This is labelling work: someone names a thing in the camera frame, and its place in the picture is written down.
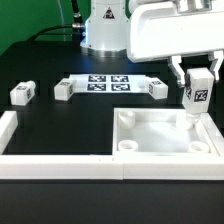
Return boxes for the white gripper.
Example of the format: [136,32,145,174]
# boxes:
[127,0,224,88]

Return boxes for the white square table top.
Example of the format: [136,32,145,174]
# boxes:
[112,108,220,157]

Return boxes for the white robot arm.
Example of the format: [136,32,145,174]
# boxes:
[81,0,224,86]

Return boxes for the white U-shaped obstacle fence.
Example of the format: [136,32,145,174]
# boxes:
[0,111,224,180]

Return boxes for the white marker base plate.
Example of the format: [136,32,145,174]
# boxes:
[69,74,148,93]

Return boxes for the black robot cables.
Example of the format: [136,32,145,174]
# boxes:
[27,0,86,42]

